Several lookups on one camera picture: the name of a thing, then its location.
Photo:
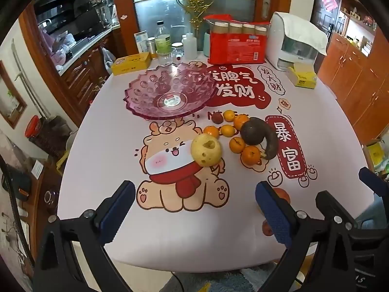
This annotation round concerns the yellow bruised apple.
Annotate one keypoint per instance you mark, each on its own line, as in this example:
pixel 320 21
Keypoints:
pixel 206 150

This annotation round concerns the orange mandarin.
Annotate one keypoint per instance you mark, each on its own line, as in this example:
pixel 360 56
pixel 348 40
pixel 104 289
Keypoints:
pixel 236 144
pixel 227 130
pixel 211 132
pixel 230 116
pixel 240 121
pixel 250 155

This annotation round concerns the kitchen counter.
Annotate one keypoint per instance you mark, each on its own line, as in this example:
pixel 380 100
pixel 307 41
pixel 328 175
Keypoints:
pixel 88 44

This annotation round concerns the red lidded container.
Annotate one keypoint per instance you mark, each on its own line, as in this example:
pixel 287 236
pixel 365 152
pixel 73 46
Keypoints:
pixel 33 126

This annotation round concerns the beige capped drink bottle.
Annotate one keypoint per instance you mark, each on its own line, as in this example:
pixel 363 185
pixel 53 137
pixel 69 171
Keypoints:
pixel 221 27
pixel 260 30
pixel 248 29
pixel 235 28

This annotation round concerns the dark round fruit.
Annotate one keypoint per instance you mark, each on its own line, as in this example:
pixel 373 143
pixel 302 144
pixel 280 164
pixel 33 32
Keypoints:
pixel 253 132

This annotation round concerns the red yellow apple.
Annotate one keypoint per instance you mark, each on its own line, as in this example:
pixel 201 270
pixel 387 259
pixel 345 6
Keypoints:
pixel 282 196

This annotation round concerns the glass jar white lid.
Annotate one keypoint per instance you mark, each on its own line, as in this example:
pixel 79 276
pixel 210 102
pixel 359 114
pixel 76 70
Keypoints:
pixel 178 50

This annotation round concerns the white plastic bottle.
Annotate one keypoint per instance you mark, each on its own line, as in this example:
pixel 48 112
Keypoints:
pixel 189 47

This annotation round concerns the small jar gold lid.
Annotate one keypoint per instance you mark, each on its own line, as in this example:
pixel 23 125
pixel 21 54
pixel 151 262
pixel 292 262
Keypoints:
pixel 151 48

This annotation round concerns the blue grey cloth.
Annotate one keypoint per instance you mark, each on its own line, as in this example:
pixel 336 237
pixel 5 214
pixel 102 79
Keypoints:
pixel 370 211

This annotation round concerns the clear drinking glass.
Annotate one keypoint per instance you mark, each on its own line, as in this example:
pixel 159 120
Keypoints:
pixel 166 59

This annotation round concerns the small dark red fruit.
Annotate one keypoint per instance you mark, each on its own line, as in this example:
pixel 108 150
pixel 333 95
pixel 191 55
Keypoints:
pixel 217 118

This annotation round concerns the white countertop appliance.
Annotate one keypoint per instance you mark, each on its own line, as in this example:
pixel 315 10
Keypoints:
pixel 278 48

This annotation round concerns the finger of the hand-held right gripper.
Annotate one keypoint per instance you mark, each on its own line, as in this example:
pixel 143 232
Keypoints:
pixel 372 179
pixel 326 202

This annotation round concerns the wooden framed picture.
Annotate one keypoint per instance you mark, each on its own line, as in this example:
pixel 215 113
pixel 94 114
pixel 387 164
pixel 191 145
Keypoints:
pixel 10 97

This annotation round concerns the blackened banana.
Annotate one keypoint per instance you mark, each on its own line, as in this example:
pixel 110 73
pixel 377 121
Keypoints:
pixel 271 146

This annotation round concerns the teal container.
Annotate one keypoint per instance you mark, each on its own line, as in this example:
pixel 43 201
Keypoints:
pixel 207 44

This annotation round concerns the wooden sideboard cabinet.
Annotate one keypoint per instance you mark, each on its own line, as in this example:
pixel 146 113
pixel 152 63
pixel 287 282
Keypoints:
pixel 349 73

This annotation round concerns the yellow green box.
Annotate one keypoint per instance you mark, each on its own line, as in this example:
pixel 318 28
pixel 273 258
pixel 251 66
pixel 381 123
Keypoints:
pixel 375 155

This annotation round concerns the yellow tissue box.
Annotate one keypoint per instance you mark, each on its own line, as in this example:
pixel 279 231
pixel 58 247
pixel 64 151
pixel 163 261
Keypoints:
pixel 302 76

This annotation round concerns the wooden display shelf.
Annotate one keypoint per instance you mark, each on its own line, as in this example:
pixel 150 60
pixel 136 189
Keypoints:
pixel 355 24

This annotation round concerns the frosted glass door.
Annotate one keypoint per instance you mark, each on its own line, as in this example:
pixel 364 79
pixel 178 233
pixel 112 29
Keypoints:
pixel 146 6

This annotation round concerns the white plastic bag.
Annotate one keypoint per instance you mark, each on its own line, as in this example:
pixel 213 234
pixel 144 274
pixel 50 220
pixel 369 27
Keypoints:
pixel 108 59

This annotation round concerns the red bottle multipack wrapper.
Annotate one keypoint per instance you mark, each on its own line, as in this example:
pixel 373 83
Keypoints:
pixel 234 48

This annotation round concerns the red door decoration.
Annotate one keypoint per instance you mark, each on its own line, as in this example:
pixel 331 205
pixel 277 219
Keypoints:
pixel 329 1

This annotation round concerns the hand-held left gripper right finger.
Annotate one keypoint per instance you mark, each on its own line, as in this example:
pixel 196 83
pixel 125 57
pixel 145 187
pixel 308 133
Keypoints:
pixel 273 213

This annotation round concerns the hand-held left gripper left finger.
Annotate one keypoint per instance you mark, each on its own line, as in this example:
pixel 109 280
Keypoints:
pixel 117 211

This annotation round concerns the pink glass fruit bowl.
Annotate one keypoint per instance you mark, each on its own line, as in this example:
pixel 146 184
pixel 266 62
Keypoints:
pixel 158 97

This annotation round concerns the blue white carton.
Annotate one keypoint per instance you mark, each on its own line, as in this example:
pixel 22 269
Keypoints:
pixel 140 42

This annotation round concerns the yellow cardboard box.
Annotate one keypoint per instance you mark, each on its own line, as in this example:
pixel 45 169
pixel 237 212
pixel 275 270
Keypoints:
pixel 130 64

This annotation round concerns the clear bottle green label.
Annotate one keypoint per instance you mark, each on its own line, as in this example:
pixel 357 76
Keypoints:
pixel 163 41

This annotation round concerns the white cover cloth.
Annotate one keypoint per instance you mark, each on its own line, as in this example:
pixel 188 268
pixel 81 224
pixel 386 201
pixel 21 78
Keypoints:
pixel 304 30

